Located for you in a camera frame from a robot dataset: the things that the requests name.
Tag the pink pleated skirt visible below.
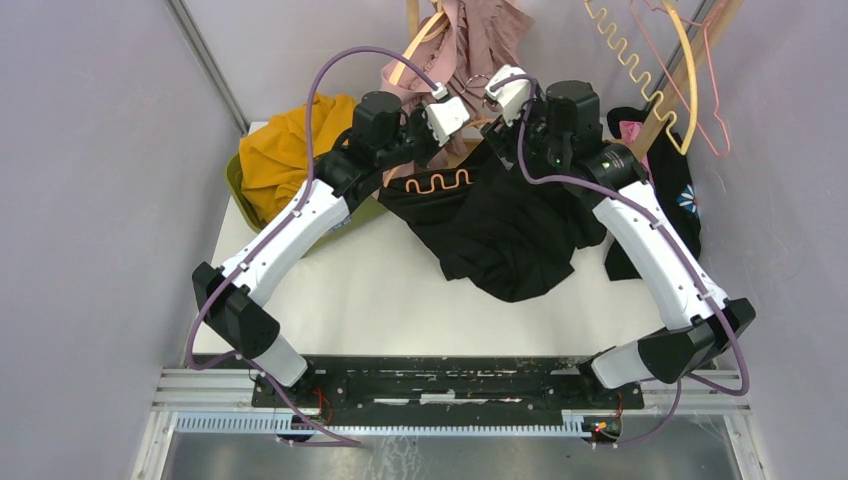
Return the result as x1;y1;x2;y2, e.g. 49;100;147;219
379;1;535;177

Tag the aluminium corner profile right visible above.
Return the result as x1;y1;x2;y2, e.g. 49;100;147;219
654;1;726;118

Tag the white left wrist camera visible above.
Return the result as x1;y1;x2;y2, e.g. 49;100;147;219
424;82;471;147

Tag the pink wire hanger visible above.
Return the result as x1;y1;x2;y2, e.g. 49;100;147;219
631;1;742;157

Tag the black skirt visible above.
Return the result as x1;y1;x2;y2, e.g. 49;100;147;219
378;145;607;302

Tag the black cloth on table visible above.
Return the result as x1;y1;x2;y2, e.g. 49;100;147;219
606;107;702;258

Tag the olive green plastic basket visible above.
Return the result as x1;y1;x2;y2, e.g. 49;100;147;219
225;153;389;256

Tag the grey slotted cable duct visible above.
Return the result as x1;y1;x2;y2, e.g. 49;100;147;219
173;413;587;439

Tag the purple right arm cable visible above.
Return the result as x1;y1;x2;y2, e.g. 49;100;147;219
488;74;753;449

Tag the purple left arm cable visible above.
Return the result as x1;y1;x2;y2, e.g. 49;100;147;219
185;46;449;449

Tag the cream hanger of yellow skirt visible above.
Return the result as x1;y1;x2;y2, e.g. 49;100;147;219
583;0;699;155

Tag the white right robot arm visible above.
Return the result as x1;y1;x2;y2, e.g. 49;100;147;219
485;73;756;408

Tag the yellow skirt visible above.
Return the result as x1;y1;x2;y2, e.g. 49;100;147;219
239;93;356;224

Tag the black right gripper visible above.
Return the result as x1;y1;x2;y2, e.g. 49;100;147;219
479;85;568;169

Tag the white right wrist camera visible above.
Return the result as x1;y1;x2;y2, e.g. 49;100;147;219
484;65;535;127

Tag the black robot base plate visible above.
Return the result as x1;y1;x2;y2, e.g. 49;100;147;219
185;354;717;428

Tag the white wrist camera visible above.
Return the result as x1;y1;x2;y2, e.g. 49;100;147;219
424;82;471;147
484;65;535;127

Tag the aluminium corner profile left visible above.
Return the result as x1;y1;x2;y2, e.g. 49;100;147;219
165;0;250;136

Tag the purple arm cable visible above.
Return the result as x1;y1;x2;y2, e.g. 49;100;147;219
185;46;449;449
488;74;753;449

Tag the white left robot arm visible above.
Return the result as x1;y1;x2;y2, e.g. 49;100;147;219
192;91;444;407

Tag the aluminium corner profile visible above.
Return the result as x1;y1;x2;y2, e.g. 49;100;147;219
654;1;726;118
165;0;250;136

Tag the small pink cloth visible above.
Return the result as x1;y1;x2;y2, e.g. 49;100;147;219
619;120;644;145

